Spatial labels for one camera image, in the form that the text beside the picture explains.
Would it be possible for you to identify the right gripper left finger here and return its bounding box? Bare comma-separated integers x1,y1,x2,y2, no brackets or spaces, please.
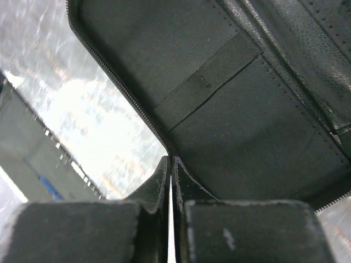
1,156,171,262

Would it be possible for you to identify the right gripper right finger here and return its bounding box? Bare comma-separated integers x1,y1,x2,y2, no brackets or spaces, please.
171,157,335,262

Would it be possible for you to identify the black zip tool case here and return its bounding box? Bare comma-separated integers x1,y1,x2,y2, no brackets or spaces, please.
67,1,350,209

